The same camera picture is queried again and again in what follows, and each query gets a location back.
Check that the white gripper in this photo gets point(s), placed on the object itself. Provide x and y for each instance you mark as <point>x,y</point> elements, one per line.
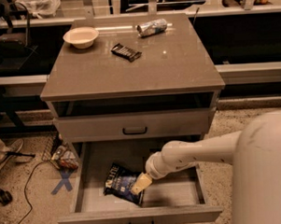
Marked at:
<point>153,167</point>

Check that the blue kettle chip bag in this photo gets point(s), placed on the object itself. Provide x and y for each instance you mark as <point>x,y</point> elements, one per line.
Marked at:
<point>119,182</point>

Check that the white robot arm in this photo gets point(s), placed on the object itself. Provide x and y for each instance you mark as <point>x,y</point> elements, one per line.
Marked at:
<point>255,156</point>

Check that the open grey bottom drawer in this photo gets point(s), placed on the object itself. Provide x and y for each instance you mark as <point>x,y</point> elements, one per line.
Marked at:
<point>176,199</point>

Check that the closed grey upper drawer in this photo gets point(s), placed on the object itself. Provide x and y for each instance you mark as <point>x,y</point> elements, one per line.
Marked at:
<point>135,125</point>

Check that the grey drawer cabinet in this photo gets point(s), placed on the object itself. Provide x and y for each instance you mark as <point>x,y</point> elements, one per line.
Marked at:
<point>174,72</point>

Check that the white plastic bag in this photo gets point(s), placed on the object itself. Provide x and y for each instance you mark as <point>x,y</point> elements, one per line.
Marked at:
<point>41,8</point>

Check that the blue tape cross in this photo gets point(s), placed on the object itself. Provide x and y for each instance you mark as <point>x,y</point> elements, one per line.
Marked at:
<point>64,182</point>

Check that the black candy bar wrapper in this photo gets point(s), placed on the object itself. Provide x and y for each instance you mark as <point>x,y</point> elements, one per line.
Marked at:
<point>126,53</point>

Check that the black wheel caster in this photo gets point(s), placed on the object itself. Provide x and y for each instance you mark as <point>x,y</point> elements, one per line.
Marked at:
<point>5,197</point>

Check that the grey sneaker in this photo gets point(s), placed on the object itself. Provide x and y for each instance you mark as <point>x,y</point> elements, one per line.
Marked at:
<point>7,151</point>

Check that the crushed silver blue can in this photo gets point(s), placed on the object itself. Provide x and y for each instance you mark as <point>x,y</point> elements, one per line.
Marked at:
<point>152,27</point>

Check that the white paper bowl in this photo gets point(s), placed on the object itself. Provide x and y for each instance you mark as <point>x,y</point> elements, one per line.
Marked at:
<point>82,37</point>

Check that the black chair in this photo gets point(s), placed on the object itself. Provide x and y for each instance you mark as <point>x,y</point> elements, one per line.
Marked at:
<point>15,46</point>

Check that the wire snack basket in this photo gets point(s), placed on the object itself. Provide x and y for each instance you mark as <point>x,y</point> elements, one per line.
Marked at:
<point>59,154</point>

